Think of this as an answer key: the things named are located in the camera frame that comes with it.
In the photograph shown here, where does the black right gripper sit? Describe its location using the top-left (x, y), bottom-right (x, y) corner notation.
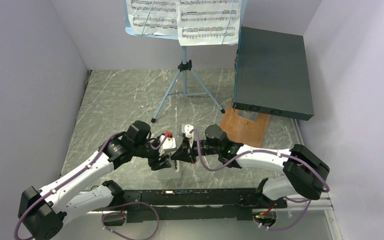
top-left (171, 137), bottom-right (221, 164)

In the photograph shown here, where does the light blue music stand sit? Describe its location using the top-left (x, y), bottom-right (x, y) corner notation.
top-left (122, 0), bottom-right (225, 123)

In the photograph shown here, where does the sheet music page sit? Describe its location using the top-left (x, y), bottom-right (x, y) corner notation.
top-left (176, 0), bottom-right (247, 47)
top-left (125, 0), bottom-right (178, 37)

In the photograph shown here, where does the white metronome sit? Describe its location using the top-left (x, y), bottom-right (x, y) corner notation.
top-left (156, 160), bottom-right (182, 181)

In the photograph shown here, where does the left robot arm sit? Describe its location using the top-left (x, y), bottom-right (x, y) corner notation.
top-left (13, 120), bottom-right (172, 240)

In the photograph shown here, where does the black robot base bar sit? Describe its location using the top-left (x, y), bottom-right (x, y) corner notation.
top-left (89, 187), bottom-right (289, 223)

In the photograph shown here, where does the wooden board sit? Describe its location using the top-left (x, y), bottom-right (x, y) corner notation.
top-left (219, 100), bottom-right (271, 148)

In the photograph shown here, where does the small grey metal plate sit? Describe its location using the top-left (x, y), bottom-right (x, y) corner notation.
top-left (237, 110), bottom-right (259, 122)

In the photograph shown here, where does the dark green metal rack unit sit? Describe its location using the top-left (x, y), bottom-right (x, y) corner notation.
top-left (232, 26), bottom-right (315, 121)

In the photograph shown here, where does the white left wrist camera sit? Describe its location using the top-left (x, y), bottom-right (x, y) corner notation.
top-left (159, 131), bottom-right (177, 156)

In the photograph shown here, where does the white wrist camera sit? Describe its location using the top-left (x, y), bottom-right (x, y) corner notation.
top-left (159, 131), bottom-right (177, 156)
top-left (181, 124), bottom-right (195, 139)

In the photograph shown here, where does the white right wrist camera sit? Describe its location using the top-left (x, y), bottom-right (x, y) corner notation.
top-left (181, 124), bottom-right (195, 139)

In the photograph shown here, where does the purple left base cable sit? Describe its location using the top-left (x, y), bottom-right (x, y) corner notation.
top-left (101, 202), bottom-right (160, 240)

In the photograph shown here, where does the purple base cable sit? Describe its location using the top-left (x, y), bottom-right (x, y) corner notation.
top-left (253, 198), bottom-right (313, 232)
top-left (101, 202), bottom-right (160, 240)

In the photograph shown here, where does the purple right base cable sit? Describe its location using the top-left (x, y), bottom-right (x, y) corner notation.
top-left (253, 198), bottom-right (313, 232)

